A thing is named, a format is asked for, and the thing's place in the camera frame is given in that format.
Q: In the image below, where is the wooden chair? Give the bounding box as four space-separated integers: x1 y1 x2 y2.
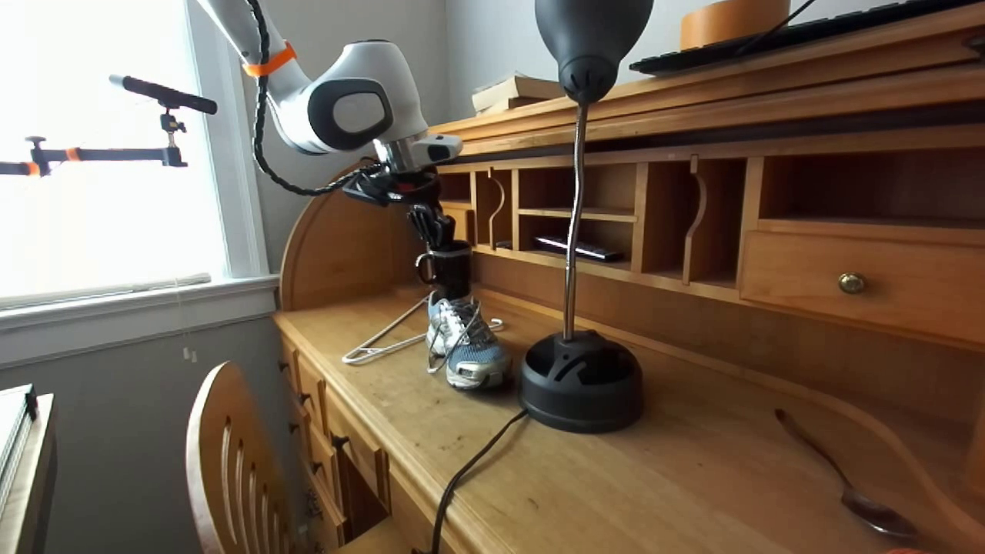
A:
183 361 412 554

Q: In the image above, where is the white plastic clothes hanger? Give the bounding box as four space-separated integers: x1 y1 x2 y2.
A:
338 291 509 370

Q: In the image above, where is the small wooden drawer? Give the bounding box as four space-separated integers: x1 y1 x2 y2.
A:
440 196 478 250

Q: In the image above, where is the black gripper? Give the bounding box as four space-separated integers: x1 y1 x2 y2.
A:
408 194 462 257

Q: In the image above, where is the blue and white sneaker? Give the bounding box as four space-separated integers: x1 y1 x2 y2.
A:
421 291 514 394

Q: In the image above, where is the white side table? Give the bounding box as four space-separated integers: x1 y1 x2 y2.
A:
0 381 56 554

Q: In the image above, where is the metal spoon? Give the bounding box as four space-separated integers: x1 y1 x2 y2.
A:
773 407 920 546

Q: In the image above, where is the thick pale wooden box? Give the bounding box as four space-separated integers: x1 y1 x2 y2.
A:
468 74 566 109

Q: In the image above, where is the wooden roll-top desk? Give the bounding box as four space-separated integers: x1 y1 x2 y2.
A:
270 0 985 554

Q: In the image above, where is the black gooseneck desk lamp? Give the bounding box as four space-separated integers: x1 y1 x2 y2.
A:
516 0 658 433

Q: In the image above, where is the wooden drawer with brass knob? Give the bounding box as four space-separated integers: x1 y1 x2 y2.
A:
735 228 985 348

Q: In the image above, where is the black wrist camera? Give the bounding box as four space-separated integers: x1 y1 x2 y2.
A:
342 162 415 208

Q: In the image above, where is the black lamp power cable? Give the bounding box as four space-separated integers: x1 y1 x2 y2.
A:
429 407 532 554

